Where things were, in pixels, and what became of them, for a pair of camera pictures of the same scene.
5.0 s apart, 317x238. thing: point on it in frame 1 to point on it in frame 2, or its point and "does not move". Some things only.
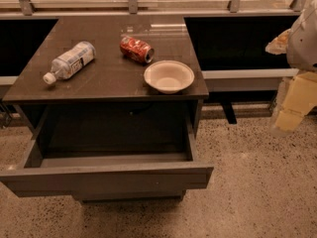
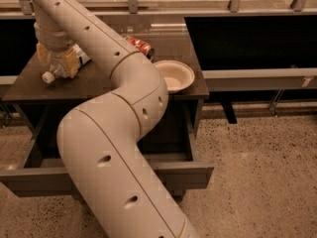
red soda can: [137, 50] does not move
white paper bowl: [168, 76] does not move
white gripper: [303, 47] to [52, 39]
